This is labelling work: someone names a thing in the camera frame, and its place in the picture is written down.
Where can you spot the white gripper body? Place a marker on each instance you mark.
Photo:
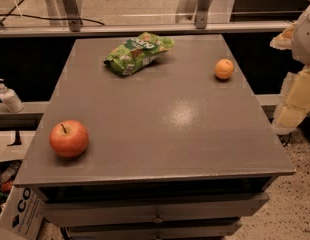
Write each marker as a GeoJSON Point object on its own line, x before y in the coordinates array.
{"type": "Point", "coordinates": [305, 37]}

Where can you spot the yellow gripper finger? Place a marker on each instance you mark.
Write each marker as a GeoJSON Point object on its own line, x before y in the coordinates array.
{"type": "Point", "coordinates": [283, 41]}
{"type": "Point", "coordinates": [294, 102]}

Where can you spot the green rice chip bag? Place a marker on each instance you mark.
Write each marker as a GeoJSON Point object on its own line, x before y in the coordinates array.
{"type": "Point", "coordinates": [137, 52]}

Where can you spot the red apple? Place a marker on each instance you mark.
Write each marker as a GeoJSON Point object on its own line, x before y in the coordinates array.
{"type": "Point", "coordinates": [69, 138]}

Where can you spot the orange fruit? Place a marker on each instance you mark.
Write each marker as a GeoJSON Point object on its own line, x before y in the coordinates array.
{"type": "Point", "coordinates": [224, 69]}

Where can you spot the grey drawer cabinet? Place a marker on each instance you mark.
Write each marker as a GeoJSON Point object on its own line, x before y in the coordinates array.
{"type": "Point", "coordinates": [173, 153]}

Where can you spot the white pump lotion bottle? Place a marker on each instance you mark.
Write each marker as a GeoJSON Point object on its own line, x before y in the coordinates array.
{"type": "Point", "coordinates": [10, 99]}

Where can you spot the white cardboard box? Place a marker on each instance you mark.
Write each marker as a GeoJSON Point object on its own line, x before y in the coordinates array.
{"type": "Point", "coordinates": [21, 217]}

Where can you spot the grey metal bracket right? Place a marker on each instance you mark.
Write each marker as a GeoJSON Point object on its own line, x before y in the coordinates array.
{"type": "Point", "coordinates": [202, 13]}

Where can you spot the grey metal bracket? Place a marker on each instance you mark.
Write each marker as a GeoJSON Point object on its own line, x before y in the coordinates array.
{"type": "Point", "coordinates": [73, 14]}
{"type": "Point", "coordinates": [202, 13]}

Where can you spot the grey metal bracket left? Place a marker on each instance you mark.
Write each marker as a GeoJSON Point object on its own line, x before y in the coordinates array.
{"type": "Point", "coordinates": [73, 14]}

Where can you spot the grey metal rail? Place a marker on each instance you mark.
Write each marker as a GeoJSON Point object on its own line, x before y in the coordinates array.
{"type": "Point", "coordinates": [135, 30]}

